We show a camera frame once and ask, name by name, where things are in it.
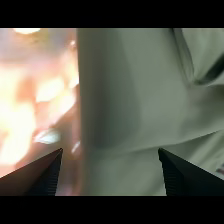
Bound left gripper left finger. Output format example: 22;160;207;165
0;147;64;197

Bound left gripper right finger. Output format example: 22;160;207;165
157;147;224;197

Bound brown trousers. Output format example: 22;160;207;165
76;27;224;197

